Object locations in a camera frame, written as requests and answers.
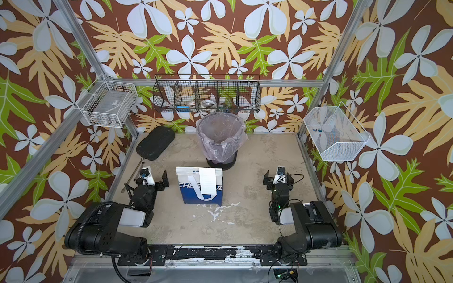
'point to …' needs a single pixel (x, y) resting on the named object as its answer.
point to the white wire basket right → (336, 134)
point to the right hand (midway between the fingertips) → (277, 171)
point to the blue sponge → (182, 107)
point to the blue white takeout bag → (189, 180)
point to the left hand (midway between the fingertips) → (156, 170)
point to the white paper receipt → (208, 181)
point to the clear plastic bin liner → (222, 136)
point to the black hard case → (154, 142)
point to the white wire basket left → (108, 104)
